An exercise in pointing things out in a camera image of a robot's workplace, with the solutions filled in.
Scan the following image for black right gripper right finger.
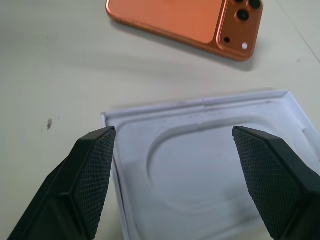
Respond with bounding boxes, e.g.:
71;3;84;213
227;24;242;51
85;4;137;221
232;125;320;240

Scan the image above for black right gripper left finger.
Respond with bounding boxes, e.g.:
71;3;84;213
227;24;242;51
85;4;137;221
6;126;117;240

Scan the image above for white phone box tray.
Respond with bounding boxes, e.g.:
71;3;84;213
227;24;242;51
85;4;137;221
100;89;320;240

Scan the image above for orange smartphone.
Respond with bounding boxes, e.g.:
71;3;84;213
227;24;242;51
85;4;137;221
105;0;264;63

